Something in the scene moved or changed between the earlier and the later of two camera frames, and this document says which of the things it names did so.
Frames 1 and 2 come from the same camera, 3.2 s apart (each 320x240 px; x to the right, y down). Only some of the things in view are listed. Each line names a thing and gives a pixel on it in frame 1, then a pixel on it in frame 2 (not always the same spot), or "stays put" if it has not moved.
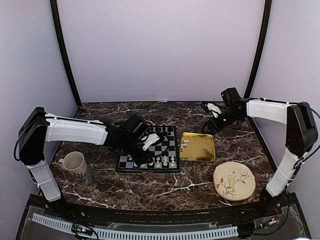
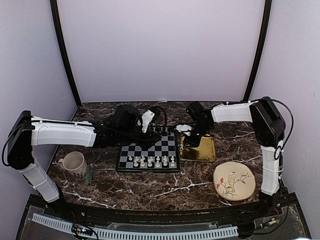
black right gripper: x=211 y=126 to x=194 y=143
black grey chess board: x=161 y=143 stays put
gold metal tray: x=200 y=147 stays put
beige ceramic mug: x=74 y=162 stays put
